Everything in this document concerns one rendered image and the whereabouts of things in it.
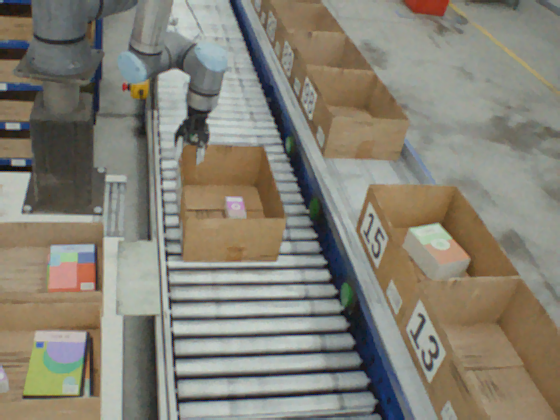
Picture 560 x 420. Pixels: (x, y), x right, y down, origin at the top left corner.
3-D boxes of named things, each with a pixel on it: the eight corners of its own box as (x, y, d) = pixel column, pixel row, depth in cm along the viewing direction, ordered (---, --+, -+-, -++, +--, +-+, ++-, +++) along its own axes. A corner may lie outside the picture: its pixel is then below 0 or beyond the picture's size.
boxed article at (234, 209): (227, 226, 194) (229, 215, 191) (224, 207, 202) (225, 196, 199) (244, 226, 195) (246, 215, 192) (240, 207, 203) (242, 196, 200)
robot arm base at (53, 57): (17, 70, 164) (15, 38, 158) (39, 43, 179) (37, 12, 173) (83, 79, 165) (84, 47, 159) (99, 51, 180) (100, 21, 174)
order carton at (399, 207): (354, 228, 181) (367, 183, 171) (440, 228, 187) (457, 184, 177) (398, 328, 150) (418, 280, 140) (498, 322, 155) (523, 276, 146)
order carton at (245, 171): (175, 184, 210) (178, 143, 200) (257, 186, 215) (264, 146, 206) (182, 262, 178) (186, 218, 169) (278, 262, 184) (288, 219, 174)
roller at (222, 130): (154, 132, 246) (154, 121, 243) (277, 136, 256) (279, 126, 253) (154, 138, 242) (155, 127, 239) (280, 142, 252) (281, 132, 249)
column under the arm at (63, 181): (21, 214, 186) (11, 124, 167) (32, 168, 207) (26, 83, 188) (103, 216, 191) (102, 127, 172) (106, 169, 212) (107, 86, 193)
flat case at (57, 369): (22, 400, 130) (21, 395, 129) (35, 334, 145) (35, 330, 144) (83, 400, 132) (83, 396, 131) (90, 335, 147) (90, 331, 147)
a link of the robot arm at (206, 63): (208, 38, 165) (237, 52, 161) (200, 78, 171) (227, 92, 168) (187, 43, 158) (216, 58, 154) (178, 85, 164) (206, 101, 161)
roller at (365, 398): (170, 410, 142) (171, 399, 139) (371, 399, 152) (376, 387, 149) (172, 429, 138) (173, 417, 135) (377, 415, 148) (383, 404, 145)
